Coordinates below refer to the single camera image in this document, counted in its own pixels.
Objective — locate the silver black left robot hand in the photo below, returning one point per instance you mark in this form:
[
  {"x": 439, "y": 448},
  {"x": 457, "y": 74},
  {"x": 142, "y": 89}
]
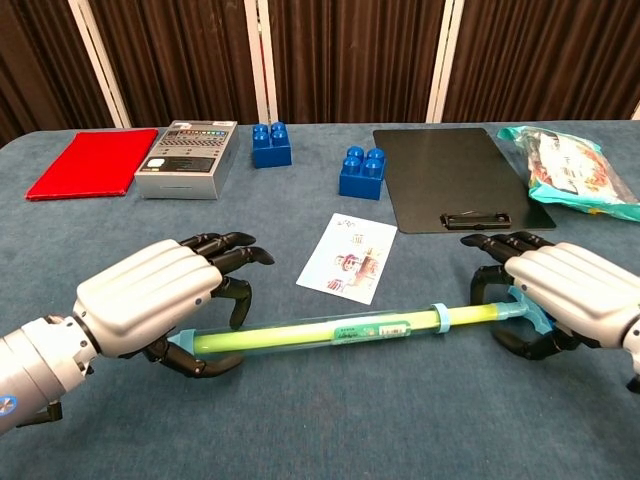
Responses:
[{"x": 145, "y": 295}]

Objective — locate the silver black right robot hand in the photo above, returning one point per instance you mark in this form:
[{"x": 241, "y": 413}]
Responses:
[{"x": 585, "y": 295}]

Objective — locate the transparent blue syringe barrel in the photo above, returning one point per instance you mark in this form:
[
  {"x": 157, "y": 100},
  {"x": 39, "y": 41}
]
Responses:
[{"x": 441, "y": 318}]

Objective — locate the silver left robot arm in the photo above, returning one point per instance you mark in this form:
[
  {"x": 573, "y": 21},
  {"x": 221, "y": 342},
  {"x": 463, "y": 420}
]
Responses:
[{"x": 35, "y": 365}]

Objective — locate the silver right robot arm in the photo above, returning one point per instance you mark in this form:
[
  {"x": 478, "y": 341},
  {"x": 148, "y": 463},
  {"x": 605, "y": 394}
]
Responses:
[{"x": 635, "y": 350}]

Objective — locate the teal printed snack bag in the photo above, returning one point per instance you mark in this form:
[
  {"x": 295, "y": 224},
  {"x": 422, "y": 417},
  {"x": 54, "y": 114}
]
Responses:
[{"x": 575, "y": 170}]

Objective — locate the grey printed cardboard box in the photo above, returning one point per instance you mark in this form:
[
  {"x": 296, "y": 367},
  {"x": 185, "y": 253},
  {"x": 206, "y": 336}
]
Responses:
[{"x": 185, "y": 167}]

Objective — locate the red folded cloth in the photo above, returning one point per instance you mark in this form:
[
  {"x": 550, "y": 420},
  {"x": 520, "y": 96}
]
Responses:
[{"x": 95, "y": 165}]

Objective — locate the black clipboard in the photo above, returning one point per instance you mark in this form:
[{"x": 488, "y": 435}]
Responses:
[{"x": 450, "y": 175}]

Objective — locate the blue four-stud building block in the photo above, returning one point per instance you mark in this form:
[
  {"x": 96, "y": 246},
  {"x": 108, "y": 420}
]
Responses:
[
  {"x": 361, "y": 182},
  {"x": 271, "y": 152}
]

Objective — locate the blue velvet table cloth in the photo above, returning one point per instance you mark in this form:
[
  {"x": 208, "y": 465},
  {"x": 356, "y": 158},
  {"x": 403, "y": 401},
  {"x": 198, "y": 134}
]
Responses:
[{"x": 300, "y": 425}]

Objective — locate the white picture card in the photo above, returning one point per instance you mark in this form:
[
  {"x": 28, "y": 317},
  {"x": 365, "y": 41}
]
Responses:
[{"x": 350, "y": 260}]

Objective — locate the dark brown pleated curtain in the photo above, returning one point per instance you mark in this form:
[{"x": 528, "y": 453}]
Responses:
[
  {"x": 355, "y": 60},
  {"x": 40, "y": 65},
  {"x": 180, "y": 60},
  {"x": 550, "y": 60}
]

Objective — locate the white partition frame post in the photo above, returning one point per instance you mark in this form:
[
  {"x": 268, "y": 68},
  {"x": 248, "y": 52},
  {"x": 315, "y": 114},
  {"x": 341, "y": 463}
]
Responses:
[
  {"x": 100, "y": 65},
  {"x": 261, "y": 65},
  {"x": 446, "y": 65}
]

